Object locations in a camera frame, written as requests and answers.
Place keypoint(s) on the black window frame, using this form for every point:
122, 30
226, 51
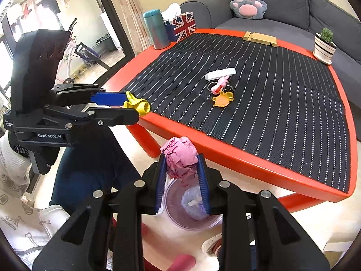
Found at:
112, 19

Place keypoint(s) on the bicycle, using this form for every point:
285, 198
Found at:
70, 53

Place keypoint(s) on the teal thermos bottle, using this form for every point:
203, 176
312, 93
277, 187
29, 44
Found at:
156, 31

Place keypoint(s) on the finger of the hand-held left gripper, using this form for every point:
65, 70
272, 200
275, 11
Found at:
110, 98
118, 117

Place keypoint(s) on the grey sofa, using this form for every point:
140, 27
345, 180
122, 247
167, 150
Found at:
282, 5

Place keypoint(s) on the white saucer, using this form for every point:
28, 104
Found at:
321, 60

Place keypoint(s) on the white plastic lid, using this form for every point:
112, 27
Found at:
220, 74

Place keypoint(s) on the patterned curtain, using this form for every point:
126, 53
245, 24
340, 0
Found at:
131, 14

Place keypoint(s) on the paw-shaped plush cushion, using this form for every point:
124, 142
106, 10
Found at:
248, 7

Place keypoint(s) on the yellow rubber toy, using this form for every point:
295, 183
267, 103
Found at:
141, 106

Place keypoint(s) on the pink paper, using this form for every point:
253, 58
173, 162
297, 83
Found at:
180, 152

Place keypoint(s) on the flag print tissue box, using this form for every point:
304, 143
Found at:
183, 25

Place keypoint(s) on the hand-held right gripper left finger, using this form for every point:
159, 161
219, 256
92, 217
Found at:
161, 183

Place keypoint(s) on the hanging dark jacket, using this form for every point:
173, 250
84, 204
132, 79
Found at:
50, 1

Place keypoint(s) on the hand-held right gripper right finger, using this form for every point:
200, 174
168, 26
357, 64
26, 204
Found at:
203, 183

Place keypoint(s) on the white cabinet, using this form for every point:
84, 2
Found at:
110, 31

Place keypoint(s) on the red table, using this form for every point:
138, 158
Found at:
197, 141

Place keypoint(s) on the wooden phone stand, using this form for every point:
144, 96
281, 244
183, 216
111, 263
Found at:
262, 38

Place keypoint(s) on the potted cactus striped pot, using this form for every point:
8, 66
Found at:
324, 46

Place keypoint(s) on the pink slipper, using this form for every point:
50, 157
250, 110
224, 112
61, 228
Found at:
182, 264

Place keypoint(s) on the white tissue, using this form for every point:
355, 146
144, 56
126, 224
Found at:
170, 10

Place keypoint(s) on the person's left forearm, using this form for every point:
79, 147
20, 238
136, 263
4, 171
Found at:
14, 169

